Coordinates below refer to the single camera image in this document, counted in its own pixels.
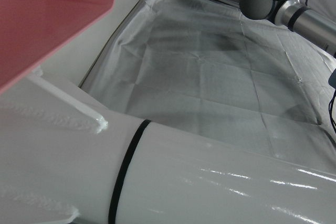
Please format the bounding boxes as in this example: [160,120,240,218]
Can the pink plastic basket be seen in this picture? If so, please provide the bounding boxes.
[0,0,118,96]

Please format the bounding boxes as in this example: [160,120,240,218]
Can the grey backdrop cloth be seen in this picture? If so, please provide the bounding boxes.
[78,0,336,163]

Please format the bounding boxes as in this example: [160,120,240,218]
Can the white glossy cylinder black band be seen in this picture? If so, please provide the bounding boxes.
[0,69,336,224]

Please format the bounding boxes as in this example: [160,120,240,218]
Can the thin black hanging cable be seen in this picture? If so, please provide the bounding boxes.
[327,97,336,142]

